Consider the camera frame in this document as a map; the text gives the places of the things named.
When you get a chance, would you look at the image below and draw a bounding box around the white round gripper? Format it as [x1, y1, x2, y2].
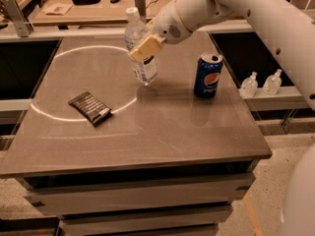
[128, 0, 192, 62]

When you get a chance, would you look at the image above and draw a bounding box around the clear plastic water bottle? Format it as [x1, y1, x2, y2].
[124, 7, 158, 85]

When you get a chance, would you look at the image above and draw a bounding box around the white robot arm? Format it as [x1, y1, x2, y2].
[129, 0, 315, 109]

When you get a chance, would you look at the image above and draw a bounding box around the dark rxbar chocolate wrapper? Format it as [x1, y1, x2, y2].
[68, 91, 112, 127]

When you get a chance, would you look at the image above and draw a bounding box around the left clear sanitizer bottle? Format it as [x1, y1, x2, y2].
[240, 72, 258, 98]

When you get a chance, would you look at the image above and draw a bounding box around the clear sanitizer bottle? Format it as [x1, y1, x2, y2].
[240, 72, 258, 98]
[263, 69, 283, 95]

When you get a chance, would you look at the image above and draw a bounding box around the right clear sanitizer bottle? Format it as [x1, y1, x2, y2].
[263, 69, 283, 95]

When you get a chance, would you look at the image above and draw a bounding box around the blue pepsi soda can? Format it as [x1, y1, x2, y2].
[194, 53, 223, 98]

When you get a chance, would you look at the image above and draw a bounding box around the black cloth bundle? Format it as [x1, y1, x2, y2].
[72, 0, 101, 6]

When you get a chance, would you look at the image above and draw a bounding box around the paper sheet on desk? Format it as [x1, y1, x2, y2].
[43, 3, 72, 16]

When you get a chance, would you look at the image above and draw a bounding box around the wooden back desk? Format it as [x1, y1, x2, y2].
[32, 0, 172, 26]

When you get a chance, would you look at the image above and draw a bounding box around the grey drawer cabinet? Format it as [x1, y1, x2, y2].
[16, 160, 262, 236]

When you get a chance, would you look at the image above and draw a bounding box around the middle metal post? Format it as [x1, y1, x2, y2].
[134, 0, 147, 23]

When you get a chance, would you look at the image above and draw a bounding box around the left metal bracket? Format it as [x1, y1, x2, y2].
[2, 0, 33, 37]

